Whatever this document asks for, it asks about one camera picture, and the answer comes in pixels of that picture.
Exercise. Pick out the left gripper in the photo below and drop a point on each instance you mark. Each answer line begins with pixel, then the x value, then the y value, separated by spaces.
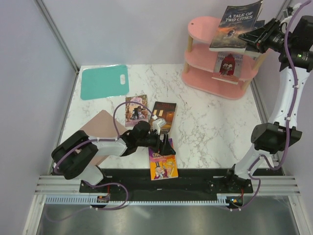
pixel 164 147

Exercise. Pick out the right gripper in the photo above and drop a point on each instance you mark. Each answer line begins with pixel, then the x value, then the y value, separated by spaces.
pixel 260 36

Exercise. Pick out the Roald Dahl Charlie book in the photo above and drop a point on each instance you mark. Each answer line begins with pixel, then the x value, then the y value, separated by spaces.
pixel 162 167

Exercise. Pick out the A Tale of Two Cities book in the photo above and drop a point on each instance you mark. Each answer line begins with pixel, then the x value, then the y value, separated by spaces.
pixel 235 21

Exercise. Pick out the dark orange Edward Bulane book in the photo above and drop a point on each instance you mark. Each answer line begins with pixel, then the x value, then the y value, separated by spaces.
pixel 165 111

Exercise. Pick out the Hamlet red cover book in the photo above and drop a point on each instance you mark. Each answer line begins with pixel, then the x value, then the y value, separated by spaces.
pixel 228 67

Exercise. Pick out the purple illustrated children's book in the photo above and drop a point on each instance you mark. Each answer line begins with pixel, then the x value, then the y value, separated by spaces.
pixel 135 110

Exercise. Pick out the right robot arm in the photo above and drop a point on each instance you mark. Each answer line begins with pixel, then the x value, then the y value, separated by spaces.
pixel 280 132

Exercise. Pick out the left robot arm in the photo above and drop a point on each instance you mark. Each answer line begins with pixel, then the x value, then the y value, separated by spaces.
pixel 73 157

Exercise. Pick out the brown cardboard file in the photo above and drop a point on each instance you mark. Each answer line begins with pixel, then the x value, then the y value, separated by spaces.
pixel 101 125

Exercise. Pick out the pink three-tier shelf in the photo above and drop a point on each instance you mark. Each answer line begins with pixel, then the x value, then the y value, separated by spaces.
pixel 200 61

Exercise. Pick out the teal plastic file folder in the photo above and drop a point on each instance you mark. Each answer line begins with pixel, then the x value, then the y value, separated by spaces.
pixel 104 82

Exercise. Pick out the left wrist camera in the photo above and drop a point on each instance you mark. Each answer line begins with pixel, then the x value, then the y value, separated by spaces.
pixel 157 125

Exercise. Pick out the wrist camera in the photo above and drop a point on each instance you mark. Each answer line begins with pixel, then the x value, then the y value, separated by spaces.
pixel 290 11
pixel 157 125

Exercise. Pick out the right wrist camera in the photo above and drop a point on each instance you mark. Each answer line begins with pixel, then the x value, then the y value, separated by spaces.
pixel 290 11

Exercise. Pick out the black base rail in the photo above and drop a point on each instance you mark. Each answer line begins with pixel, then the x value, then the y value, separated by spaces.
pixel 192 184

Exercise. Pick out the white slotted cable duct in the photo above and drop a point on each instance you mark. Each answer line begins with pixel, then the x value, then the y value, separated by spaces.
pixel 101 200

